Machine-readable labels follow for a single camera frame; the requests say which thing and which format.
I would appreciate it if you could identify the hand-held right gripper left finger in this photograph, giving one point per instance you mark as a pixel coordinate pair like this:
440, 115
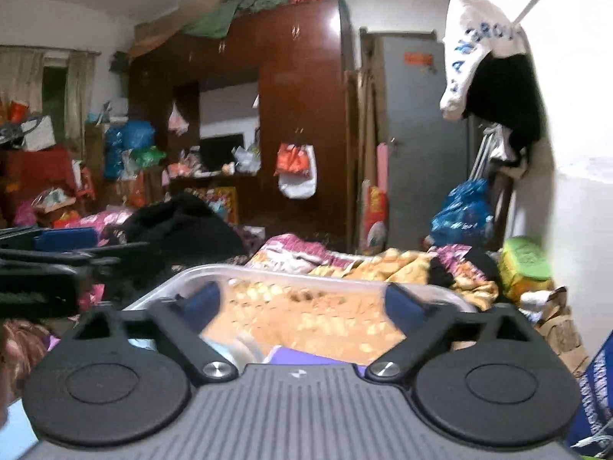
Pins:
203, 305

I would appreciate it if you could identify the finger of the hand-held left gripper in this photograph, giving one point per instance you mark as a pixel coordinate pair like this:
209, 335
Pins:
67, 239
96, 255

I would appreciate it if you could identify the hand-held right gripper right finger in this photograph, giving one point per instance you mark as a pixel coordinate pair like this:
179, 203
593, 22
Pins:
404, 310

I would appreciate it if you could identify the clear plastic storage box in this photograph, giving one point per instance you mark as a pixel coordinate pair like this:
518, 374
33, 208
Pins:
306, 278

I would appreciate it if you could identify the yellow floral blanket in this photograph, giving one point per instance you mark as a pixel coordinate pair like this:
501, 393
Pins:
383, 268

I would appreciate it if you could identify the red cabinet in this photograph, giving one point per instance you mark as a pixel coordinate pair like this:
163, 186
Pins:
38, 172

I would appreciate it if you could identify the black cloth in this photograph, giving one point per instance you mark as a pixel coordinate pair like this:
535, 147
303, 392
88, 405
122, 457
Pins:
182, 230

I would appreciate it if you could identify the red and white box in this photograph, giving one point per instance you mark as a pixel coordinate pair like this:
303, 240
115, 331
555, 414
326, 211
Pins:
376, 220

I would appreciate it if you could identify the purple flat item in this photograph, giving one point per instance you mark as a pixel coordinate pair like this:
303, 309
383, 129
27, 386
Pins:
311, 357

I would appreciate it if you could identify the white handbag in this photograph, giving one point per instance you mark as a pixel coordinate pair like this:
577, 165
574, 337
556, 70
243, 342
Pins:
38, 134

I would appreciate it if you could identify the large blue plastic bag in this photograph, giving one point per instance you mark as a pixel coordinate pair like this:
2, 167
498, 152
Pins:
127, 146

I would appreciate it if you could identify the blue patterned plastic bag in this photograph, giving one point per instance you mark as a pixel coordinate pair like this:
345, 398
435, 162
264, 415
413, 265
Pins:
462, 213

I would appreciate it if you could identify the green box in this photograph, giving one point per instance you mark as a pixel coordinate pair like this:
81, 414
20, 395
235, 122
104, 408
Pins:
524, 261

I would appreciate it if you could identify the black television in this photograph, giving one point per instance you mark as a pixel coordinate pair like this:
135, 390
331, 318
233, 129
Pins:
220, 151

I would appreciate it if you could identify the pink hanging bag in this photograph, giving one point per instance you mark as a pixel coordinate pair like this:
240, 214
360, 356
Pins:
176, 120

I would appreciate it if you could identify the brown cardboard piece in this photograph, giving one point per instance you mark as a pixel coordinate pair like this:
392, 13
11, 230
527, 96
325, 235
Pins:
562, 330

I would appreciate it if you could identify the white and red plastic bag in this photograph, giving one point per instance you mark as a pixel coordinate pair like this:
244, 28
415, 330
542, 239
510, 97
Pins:
297, 172

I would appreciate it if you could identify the beige curtain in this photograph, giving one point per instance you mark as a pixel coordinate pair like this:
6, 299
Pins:
19, 76

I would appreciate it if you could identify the grey door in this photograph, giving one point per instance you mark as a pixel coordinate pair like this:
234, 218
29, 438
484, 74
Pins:
421, 129

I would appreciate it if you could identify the blue printed cloth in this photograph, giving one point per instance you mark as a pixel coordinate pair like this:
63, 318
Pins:
596, 393

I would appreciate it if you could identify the brown wooden wardrobe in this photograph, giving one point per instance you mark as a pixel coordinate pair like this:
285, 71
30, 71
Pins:
297, 105

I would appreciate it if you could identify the black hanging garment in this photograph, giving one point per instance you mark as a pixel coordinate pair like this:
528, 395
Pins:
507, 100

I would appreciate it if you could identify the green cloth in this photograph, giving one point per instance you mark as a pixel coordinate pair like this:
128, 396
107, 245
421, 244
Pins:
225, 12

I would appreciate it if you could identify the white hanging tote bag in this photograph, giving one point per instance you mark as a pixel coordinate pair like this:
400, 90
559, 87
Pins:
471, 33

